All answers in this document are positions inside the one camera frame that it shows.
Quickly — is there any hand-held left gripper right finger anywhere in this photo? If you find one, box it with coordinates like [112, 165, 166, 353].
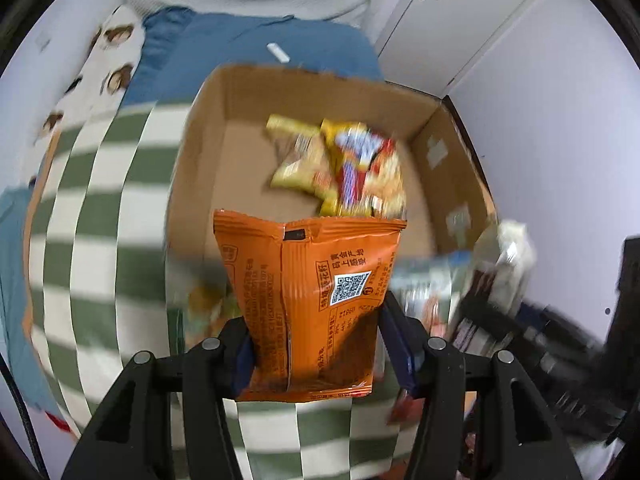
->
[380, 290, 583, 480]

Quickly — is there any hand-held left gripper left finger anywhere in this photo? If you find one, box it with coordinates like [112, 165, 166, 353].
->
[60, 315, 257, 480]

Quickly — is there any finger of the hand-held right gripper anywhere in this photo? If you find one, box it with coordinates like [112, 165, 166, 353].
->
[450, 294, 526, 358]

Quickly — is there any orange snack packet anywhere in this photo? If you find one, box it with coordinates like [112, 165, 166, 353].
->
[213, 209, 408, 403]

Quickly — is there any cardboard box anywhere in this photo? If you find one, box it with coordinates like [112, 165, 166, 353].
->
[165, 63, 498, 321]

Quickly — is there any blurred red snack packet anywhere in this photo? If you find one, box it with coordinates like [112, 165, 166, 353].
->
[390, 387, 426, 426]

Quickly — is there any blurred colourful snack packet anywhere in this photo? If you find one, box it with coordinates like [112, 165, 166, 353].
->
[184, 275, 232, 341]

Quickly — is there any yellow red blue snack packet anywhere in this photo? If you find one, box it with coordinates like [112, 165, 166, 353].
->
[317, 119, 407, 220]

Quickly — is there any green white checkered blanket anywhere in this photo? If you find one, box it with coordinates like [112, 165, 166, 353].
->
[22, 97, 416, 480]

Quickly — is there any white door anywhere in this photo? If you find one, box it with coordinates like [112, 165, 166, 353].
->
[374, 0, 557, 102]

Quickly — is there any blue bed sheet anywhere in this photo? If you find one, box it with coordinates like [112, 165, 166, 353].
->
[0, 6, 387, 411]

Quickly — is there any bear print pillow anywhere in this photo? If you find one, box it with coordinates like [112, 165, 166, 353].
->
[31, 4, 149, 148]

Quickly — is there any black cable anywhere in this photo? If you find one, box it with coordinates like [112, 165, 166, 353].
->
[0, 357, 50, 480]

